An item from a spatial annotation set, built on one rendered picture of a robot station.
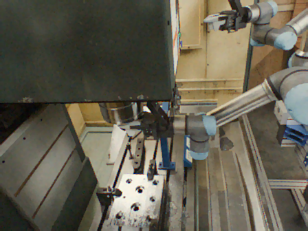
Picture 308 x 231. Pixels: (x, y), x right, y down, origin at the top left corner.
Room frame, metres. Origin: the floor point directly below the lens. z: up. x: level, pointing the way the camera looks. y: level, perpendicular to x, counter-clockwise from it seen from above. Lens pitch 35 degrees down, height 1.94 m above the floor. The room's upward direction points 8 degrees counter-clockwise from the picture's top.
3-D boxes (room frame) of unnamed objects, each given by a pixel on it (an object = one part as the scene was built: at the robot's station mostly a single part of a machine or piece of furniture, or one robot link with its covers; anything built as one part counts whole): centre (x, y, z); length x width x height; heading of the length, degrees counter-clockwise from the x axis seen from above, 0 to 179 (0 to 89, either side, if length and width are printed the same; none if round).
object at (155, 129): (0.70, -0.01, 1.41); 0.12 x 0.08 x 0.09; 77
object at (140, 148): (1.04, 0.13, 0.93); 0.26 x 0.05 x 0.06; 172
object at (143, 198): (0.69, 0.13, 0.97); 0.29 x 0.23 x 0.05; 167
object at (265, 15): (1.09, -0.56, 1.68); 0.11 x 0.08 x 0.09; 107
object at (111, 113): (0.73, 0.11, 1.53); 0.16 x 0.16 x 0.12
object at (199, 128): (0.66, -0.17, 1.41); 0.11 x 0.08 x 0.09; 77
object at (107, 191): (0.74, 0.28, 0.97); 0.13 x 0.03 x 0.15; 77
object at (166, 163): (0.95, -0.03, 1.05); 0.10 x 0.05 x 0.30; 77
